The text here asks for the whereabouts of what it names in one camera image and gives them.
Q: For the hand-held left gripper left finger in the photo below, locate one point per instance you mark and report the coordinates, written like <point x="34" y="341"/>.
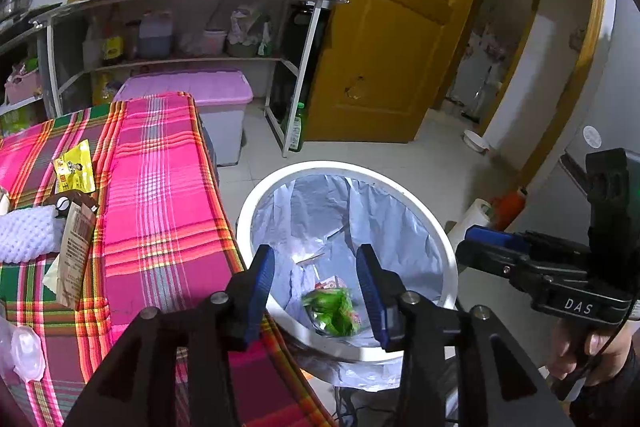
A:
<point x="262" y="287"/>

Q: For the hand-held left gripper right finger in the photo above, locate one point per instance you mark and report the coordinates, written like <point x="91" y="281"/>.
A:
<point x="370" y="287"/>

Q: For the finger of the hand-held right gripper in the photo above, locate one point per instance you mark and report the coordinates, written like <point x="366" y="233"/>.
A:
<point x="482" y="234"/>
<point x="495" y="259"/>

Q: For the green snack wrapper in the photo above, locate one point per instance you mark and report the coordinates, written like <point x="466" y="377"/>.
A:
<point x="335" y="309"/>

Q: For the grey plastic bin liner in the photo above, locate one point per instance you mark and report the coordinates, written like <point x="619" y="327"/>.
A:
<point x="320" y="212"/>

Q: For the white round trash bin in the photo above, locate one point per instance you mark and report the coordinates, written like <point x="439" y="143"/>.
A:
<point x="350" y="169"/>

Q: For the cream paper wrapper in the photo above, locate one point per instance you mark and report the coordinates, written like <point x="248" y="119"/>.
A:
<point x="51" y="274"/>

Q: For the yellow snack packet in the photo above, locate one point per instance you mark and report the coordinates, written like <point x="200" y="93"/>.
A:
<point x="75" y="167"/>

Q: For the person's right hand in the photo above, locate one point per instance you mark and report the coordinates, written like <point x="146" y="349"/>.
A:
<point x="570" y="347"/>

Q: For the white paper roll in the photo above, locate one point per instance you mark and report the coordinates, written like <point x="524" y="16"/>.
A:
<point x="472" y="222"/>

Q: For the orange plastic container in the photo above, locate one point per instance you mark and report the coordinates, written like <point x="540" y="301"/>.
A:
<point x="510" y="209"/>

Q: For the small red white wrapper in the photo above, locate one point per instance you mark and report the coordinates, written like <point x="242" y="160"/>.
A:
<point x="330" y="282"/>

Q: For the white basin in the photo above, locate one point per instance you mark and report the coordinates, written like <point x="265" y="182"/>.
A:
<point x="475" y="142"/>

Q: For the pink green plaid tablecloth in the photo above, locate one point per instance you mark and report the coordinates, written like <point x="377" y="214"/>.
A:
<point x="160" y="207"/>

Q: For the green glass bottle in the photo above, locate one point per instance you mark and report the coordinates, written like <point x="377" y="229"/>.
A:
<point x="296" y="129"/>

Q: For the brown kraft paper packet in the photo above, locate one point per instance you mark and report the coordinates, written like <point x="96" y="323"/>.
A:
<point x="75" y="247"/>

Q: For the yellow wooden door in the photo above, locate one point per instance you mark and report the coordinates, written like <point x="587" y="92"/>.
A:
<point x="400" y="57"/>

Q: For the pink lidded storage box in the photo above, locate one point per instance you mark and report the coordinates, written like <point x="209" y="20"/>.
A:
<point x="200" y="87"/>

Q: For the white foam fruit net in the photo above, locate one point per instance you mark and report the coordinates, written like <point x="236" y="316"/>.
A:
<point x="30" y="232"/>

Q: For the pink plastic container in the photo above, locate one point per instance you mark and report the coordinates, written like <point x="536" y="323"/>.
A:
<point x="215" y="43"/>

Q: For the yellow cooking oil bottle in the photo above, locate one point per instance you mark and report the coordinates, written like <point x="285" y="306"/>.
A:
<point x="104" y="89"/>

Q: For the crumpled plastic bags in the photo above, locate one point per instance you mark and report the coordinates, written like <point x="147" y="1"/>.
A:
<point x="247" y="29"/>

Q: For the purple liquid jug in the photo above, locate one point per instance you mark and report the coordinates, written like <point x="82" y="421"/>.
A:
<point x="156" y="37"/>

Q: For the dark bottle yellow label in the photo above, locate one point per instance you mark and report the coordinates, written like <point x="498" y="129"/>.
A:
<point x="113" y="44"/>

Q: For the white plastic jug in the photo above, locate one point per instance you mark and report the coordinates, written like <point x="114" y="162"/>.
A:
<point x="92" y="44"/>

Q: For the pink plastic basket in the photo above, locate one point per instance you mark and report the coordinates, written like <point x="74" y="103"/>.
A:
<point x="22" y="88"/>

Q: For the small grey shelf unit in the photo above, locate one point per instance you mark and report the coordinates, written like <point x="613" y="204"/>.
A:
<point x="25" y="38"/>

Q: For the black induction stove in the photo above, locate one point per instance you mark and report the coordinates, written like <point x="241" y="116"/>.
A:
<point x="35" y="14"/>

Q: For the steel steamer pot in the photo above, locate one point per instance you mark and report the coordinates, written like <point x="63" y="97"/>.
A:
<point x="15" y="2"/>

